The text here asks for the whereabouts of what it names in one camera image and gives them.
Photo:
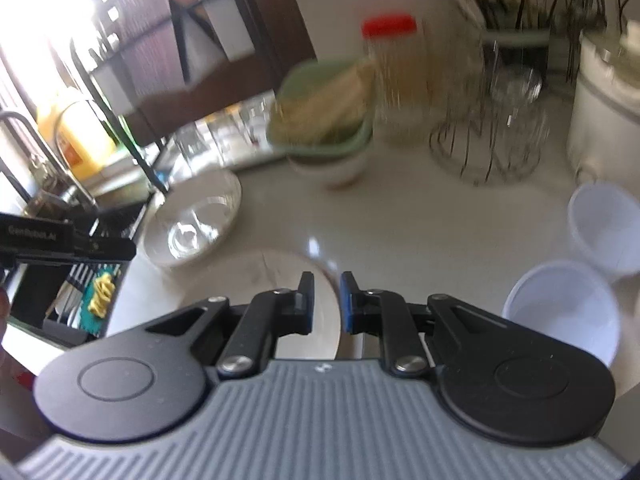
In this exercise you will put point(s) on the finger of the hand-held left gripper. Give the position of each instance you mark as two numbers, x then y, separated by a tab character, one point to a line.
107	249

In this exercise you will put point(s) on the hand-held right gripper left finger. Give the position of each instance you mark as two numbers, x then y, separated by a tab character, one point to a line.
309	310

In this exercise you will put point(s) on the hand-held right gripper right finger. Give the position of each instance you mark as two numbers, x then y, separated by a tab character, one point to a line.
345	310

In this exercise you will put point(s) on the yellow sponge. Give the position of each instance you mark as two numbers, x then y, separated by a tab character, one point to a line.
102	295

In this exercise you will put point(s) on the black dish rack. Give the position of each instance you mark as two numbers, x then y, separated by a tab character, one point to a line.
35	290

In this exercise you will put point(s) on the clear glass bowl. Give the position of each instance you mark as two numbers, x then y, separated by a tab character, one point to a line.
197	220

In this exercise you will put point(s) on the metal faucet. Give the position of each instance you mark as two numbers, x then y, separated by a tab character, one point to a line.
30	135

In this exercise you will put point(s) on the yellow oil bottle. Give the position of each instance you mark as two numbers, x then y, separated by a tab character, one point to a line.
80	135

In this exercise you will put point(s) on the clear drinking glass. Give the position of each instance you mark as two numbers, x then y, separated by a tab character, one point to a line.
192	147

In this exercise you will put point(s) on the white bowl under colander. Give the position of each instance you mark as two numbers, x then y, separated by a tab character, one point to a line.
335	167

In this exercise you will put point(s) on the green colander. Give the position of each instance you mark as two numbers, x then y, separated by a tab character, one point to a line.
320	105

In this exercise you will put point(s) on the white plastic cup near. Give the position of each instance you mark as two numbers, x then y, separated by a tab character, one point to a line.
560	310

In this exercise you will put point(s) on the brown wooden cabinet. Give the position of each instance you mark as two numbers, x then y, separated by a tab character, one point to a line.
240	60

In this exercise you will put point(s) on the red lid plastic jar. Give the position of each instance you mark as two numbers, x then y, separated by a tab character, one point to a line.
400	85

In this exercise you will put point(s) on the small white bowl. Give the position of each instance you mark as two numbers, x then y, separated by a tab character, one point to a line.
605	225

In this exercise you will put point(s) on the white electric cooking pot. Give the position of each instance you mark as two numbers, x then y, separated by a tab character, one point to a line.
605	110

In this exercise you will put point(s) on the chopstick holder with chopsticks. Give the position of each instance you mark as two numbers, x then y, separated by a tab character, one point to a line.
505	5

